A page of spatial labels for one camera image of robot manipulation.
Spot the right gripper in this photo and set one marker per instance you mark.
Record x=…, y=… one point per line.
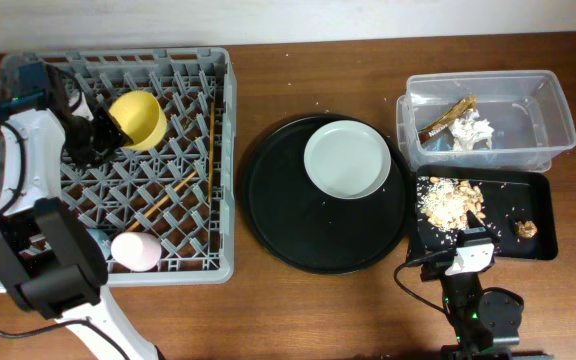
x=435, y=269

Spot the pink cup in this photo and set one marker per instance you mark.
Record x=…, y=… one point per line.
x=136, y=251

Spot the yellow bowl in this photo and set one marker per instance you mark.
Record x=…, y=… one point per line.
x=140, y=116

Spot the gold snack wrapper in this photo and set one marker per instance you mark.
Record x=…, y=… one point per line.
x=457, y=110

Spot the white tissue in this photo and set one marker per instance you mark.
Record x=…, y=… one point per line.
x=469, y=129

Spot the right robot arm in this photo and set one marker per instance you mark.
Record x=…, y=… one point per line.
x=485, y=320

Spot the round black tray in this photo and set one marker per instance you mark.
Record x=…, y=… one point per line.
x=308, y=229

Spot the clear plastic bin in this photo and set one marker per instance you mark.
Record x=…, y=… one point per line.
x=527, y=109

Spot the grey plastic dishwasher rack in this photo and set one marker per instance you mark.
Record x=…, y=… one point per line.
x=197, y=240

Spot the brown food lump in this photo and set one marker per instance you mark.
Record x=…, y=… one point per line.
x=525, y=229

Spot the blue cup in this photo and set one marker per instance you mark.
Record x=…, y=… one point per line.
x=103, y=241

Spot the wooden chopstick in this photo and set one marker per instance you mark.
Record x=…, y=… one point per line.
x=211, y=153
x=157, y=205

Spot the food scraps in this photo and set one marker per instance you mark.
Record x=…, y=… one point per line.
x=446, y=202

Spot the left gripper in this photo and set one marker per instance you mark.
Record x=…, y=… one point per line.
x=114, y=135

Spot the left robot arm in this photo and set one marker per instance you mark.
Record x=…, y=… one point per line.
x=49, y=262

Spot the black rectangular tray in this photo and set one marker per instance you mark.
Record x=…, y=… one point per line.
x=510, y=196

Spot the grey plate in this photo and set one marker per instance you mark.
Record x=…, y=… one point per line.
x=347, y=159

